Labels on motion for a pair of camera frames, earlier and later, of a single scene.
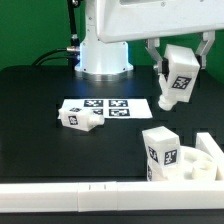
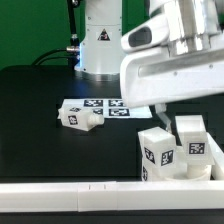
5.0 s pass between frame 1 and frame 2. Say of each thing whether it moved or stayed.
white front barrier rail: stayed
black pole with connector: stayed
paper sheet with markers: stayed
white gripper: moved
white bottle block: moved
